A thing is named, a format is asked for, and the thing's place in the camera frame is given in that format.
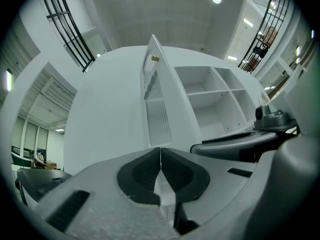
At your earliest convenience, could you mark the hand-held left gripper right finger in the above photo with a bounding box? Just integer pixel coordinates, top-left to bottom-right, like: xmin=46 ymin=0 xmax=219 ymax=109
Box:
xmin=160 ymin=133 xmax=320 ymax=240

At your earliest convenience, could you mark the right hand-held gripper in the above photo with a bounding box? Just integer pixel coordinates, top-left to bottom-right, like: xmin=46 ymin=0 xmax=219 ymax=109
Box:
xmin=189 ymin=103 xmax=299 ymax=163

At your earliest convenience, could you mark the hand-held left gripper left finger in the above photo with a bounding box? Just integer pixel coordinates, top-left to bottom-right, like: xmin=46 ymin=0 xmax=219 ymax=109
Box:
xmin=33 ymin=146 xmax=181 ymax=240

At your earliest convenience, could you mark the white cabinet door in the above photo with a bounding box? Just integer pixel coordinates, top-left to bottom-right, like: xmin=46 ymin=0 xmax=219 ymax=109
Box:
xmin=139 ymin=33 xmax=202 ymax=152

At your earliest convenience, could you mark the plain cardboard box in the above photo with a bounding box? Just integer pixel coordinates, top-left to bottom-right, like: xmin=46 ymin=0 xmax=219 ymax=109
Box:
xmin=43 ymin=159 xmax=58 ymax=171

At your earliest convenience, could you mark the black metal railing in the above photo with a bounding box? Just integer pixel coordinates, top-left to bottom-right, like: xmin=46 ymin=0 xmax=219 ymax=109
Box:
xmin=236 ymin=0 xmax=291 ymax=75
xmin=39 ymin=0 xmax=98 ymax=73

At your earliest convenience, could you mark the fluorescent ceiling light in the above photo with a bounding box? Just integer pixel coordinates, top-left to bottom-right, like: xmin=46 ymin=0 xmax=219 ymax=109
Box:
xmin=5 ymin=68 xmax=14 ymax=93

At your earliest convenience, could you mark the white wall cabinet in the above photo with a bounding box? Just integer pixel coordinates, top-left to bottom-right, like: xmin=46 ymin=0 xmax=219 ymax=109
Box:
xmin=139 ymin=33 xmax=272 ymax=210

